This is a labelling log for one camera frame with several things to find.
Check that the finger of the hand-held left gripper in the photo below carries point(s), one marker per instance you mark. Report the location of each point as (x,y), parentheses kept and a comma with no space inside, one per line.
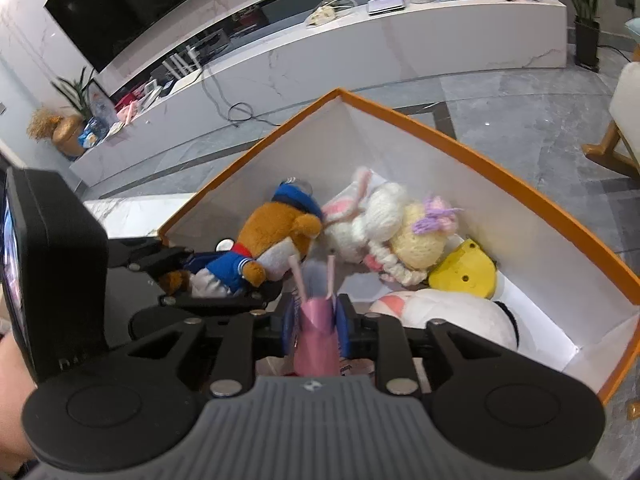
(225,301)
(155,257)

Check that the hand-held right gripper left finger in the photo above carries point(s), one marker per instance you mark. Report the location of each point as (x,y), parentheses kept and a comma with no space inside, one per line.
(289,322)

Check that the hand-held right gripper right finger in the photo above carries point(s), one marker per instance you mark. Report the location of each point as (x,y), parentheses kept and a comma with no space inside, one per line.
(345,322)

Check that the pink card binder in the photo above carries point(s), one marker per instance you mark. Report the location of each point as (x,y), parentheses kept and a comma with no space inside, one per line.
(315,327)

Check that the brown teddy bear blue outfit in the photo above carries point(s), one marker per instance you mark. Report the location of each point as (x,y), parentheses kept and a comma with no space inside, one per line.
(280,230)

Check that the crochet bunny-eared doll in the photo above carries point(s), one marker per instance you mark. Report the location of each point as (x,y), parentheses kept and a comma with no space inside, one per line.
(385,220)

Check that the yellow plastic toy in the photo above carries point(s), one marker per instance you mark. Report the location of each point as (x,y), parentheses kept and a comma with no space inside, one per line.
(465,272)

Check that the orange storage box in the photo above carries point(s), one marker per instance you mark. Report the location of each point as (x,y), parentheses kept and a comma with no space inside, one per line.
(500,200)

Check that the person's left forearm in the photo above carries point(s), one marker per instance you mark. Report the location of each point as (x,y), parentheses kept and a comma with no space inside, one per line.
(12,400)

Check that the white plush toy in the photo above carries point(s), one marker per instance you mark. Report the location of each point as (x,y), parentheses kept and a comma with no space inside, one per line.
(450,315)

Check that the golden vase with dried grass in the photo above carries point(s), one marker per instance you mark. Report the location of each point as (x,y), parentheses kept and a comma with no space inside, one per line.
(70,135)

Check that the blue snack bag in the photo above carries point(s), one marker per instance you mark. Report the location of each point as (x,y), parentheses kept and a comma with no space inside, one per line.
(95,132)

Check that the pink packages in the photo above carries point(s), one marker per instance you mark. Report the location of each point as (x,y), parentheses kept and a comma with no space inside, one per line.
(135,105)

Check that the green leafy plant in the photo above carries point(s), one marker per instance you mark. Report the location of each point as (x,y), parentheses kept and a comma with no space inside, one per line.
(75,92)

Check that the black television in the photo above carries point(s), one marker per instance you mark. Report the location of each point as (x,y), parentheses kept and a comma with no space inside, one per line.
(140,0)

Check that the white marble TV cabinet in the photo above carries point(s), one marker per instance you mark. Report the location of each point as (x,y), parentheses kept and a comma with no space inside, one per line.
(350,50)

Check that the cream pouch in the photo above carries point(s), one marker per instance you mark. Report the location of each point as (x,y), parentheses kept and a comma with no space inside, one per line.
(322,16)

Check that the wooden armchair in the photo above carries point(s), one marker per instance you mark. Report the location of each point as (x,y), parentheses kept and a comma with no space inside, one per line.
(625,105)

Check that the potted plant black pot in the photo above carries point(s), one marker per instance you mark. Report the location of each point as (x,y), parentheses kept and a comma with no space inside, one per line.
(586,40)

